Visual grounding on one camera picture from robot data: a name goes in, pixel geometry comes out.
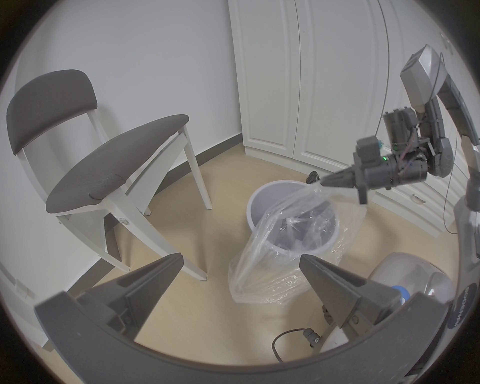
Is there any grey padded white chair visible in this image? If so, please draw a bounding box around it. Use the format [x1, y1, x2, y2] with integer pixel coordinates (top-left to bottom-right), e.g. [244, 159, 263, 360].
[7, 69, 212, 282]

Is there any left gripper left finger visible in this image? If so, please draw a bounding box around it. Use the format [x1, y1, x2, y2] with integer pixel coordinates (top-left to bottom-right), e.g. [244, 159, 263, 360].
[77, 253, 184, 342]

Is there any black cable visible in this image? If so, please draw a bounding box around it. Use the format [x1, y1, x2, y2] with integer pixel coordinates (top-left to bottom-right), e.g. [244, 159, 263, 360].
[272, 328, 320, 363]

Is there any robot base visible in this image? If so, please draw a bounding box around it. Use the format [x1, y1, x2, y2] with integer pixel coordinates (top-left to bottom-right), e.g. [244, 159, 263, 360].
[319, 176, 480, 355]

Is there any clear plastic bag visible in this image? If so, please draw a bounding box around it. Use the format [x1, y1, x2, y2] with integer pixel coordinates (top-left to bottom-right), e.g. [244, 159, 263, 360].
[228, 183, 368, 305]

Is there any white wardrobe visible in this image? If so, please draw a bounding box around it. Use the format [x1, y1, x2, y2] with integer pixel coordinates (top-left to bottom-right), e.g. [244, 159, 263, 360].
[227, 0, 473, 239]

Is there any white trash bin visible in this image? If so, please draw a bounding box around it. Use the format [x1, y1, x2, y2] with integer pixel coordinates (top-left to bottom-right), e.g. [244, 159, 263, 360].
[247, 181, 340, 297]

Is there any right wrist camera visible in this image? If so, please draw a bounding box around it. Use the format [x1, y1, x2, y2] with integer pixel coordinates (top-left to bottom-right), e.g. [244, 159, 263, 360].
[356, 136, 382, 162]

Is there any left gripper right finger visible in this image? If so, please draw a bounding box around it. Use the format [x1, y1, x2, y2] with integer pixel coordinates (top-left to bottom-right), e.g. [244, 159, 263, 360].
[299, 254, 404, 331]

